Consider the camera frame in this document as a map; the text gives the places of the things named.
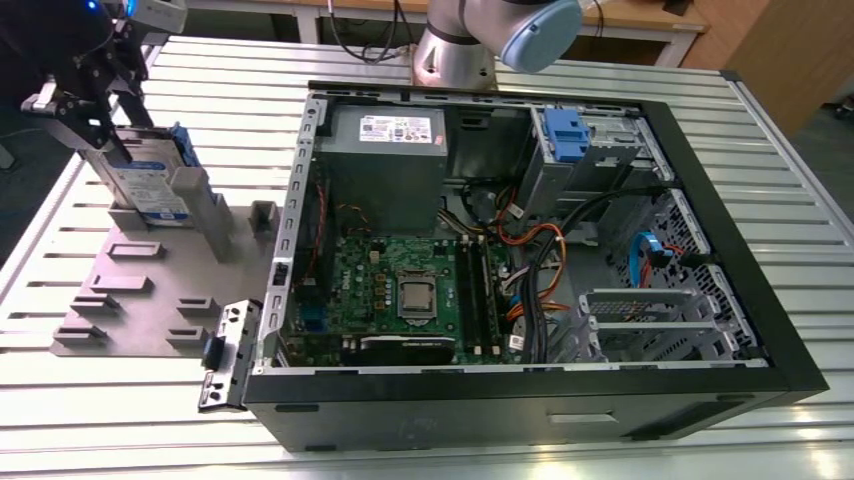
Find grey optical drive cage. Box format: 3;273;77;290
519;104;668;221

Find blue flat wire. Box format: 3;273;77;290
628;230;671;290

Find thick black cable bundle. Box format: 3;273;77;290
519;184;668;364

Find orange yellow wire bundle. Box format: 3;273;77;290
496;222;575;321

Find blue drive latch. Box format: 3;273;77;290
543;107;592;164

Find hard disk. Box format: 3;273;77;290
79;122;215;226

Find grey power supply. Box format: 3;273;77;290
312;104;450;236

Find grey parts rack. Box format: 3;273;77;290
49;164;285;359

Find wooden cabinet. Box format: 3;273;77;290
679;0;854;144

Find black graphics card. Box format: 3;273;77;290
339;333;459;366

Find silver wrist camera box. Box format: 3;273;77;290
125;0;188;34

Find black RAM slot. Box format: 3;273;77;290
459;234;486;354
480;239;503;354

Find silver CPU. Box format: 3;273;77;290
402;282;439;314

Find red orange power wire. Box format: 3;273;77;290
666;243;715;269

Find wooden desk white legs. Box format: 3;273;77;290
265;0;710;69

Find CPU socket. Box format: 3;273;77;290
392;267;446;329

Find black PC case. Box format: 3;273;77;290
243;79;831;454

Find silver disk bay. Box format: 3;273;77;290
576;287;755;364

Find green motherboard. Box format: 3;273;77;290
279;234;528;366

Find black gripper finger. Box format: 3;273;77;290
99;19;156;130
19;49;133;165

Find silver hinged card bracket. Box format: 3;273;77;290
197;298;263;414

